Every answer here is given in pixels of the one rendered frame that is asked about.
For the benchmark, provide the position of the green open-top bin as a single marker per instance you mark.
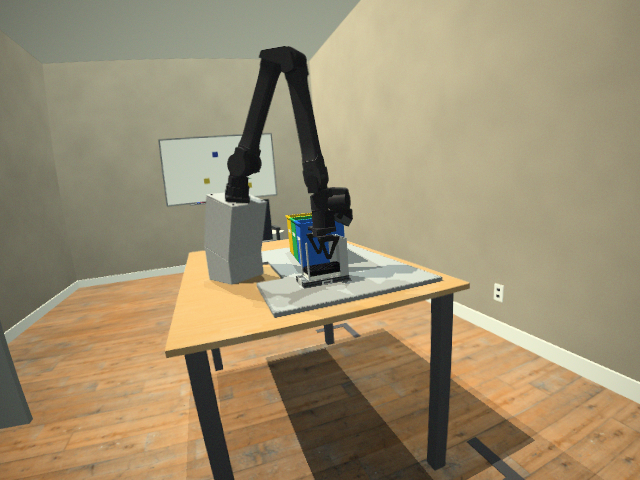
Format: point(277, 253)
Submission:
point(294, 237)

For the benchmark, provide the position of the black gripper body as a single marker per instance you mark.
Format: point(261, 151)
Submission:
point(318, 223)

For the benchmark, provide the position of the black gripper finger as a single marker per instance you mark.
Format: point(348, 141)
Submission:
point(310, 237)
point(335, 240)

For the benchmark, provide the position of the blue open-top bin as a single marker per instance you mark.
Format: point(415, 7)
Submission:
point(301, 231)

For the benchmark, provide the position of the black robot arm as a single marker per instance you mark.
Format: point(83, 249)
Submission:
point(241, 163)

